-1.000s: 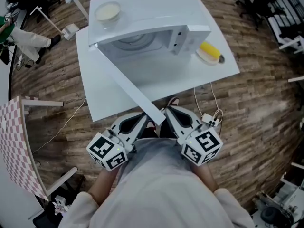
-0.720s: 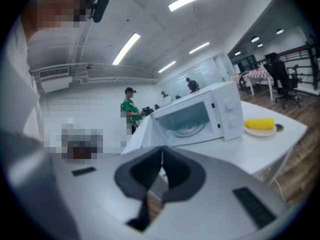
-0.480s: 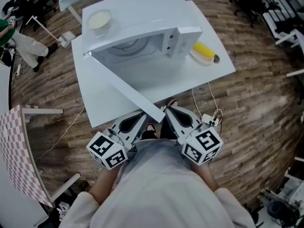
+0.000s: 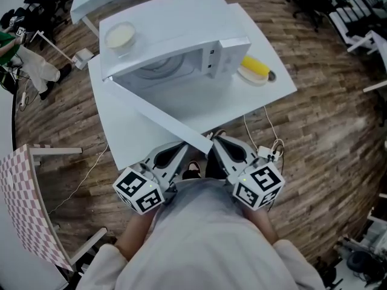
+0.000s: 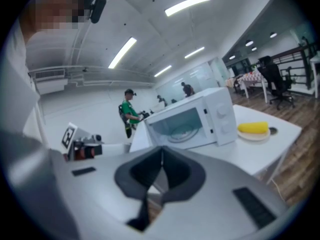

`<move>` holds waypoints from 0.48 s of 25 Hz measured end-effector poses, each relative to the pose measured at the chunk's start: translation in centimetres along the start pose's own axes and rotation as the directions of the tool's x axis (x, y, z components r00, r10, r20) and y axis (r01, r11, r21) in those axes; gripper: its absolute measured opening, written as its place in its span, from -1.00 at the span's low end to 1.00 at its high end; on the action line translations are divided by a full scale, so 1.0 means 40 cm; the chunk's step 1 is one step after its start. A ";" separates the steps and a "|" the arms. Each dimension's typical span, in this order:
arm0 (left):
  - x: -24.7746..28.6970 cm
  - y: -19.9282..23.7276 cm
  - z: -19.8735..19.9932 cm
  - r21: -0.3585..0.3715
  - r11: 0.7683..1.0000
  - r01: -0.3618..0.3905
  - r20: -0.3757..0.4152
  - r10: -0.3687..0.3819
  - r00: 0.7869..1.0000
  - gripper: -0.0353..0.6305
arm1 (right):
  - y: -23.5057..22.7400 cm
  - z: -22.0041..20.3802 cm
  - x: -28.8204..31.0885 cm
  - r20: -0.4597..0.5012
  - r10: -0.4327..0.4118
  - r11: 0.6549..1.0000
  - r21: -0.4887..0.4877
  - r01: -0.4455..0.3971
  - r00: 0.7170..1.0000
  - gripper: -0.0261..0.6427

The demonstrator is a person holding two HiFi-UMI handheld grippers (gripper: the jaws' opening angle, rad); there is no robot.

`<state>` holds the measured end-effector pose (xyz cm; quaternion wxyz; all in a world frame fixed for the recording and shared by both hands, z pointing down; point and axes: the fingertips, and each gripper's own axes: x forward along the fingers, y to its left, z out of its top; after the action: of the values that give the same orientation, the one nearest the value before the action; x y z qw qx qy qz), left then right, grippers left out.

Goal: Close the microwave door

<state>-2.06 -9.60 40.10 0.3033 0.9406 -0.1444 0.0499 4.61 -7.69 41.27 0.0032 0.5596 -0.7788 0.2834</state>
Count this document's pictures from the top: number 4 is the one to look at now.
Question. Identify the white microwave door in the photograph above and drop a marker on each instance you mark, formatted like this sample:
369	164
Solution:
157	113

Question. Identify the person's shoe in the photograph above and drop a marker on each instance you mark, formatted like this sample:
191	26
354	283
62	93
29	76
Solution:
220	132
192	168

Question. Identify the person's right shoe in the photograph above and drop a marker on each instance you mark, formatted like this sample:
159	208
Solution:
220	132

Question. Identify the white round bowl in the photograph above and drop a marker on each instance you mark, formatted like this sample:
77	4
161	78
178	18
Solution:
120	35

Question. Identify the white metal rack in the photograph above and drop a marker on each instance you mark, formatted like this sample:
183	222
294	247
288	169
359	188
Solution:
367	39

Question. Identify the person's black trousers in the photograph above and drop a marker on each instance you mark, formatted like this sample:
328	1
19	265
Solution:
214	168

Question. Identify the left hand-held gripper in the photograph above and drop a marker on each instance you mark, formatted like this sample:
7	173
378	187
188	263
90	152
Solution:
133	184

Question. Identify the white round disc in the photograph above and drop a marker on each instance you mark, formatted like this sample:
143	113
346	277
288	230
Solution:
7	178

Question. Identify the person's right forearm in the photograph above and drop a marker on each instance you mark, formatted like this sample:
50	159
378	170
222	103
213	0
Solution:
261	225

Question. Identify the glass microwave turntable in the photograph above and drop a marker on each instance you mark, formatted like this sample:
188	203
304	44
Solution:
169	66

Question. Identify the person's left shoe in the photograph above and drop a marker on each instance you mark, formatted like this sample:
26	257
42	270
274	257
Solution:
192	168

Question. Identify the yellow corn cob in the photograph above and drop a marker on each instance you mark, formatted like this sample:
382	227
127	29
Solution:
255	65

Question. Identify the person's light shirt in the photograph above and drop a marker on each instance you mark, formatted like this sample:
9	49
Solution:
196	246

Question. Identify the person's left forearm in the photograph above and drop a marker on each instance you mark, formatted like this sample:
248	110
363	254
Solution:
133	237

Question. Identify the white plate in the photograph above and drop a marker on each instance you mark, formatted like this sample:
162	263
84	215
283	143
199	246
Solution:
251	80

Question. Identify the white power strip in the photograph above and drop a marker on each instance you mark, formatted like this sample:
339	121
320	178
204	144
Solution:
266	151
23	98

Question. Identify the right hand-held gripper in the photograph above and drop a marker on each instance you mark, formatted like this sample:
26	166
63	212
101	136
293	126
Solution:
260	189

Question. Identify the pink checkered table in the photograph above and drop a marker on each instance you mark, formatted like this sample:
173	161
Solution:
18	198

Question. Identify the white microwave oven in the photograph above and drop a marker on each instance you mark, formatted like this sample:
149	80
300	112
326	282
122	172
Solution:
181	20

